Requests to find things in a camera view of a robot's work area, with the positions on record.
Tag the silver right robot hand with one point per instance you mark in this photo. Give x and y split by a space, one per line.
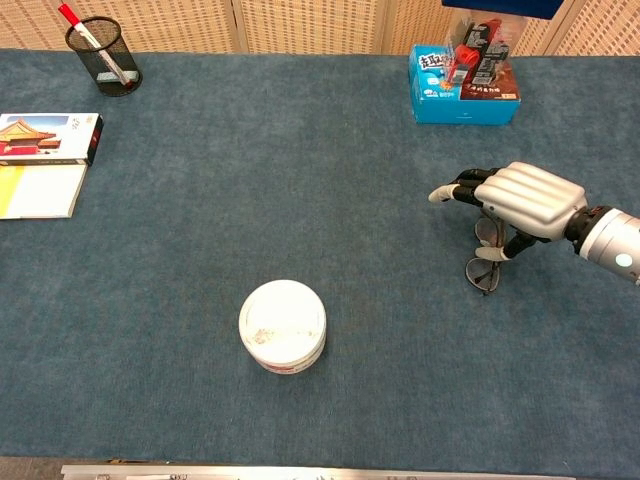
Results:
535 197

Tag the thin black metal eyeglasses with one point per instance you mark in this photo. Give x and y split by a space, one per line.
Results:
482 275

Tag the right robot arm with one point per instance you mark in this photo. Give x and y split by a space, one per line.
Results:
610 240

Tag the blue tissue box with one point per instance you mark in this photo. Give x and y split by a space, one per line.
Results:
435 107

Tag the dark snack packet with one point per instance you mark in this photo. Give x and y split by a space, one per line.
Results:
492 65

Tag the red snack packet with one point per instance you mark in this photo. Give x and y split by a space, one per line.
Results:
465 57

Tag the dark blue board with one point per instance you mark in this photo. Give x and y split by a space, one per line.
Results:
500 7

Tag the white round plastic jar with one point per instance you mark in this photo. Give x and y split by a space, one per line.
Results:
282 320

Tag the woven folding screen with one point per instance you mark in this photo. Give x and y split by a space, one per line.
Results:
310 25

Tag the blue table cloth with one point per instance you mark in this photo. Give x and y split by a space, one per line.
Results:
250 200

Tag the white eraser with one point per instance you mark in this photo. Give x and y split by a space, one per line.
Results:
131 76

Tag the black mesh pen holder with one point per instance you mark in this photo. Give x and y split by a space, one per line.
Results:
117 60

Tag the white and yellow book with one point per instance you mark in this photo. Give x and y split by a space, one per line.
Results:
45 192

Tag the book with palace picture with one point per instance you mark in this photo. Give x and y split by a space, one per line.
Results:
45 137

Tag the red and white marker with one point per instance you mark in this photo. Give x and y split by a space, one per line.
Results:
70 14

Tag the silver metal rail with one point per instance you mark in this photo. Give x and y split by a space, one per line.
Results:
300 474

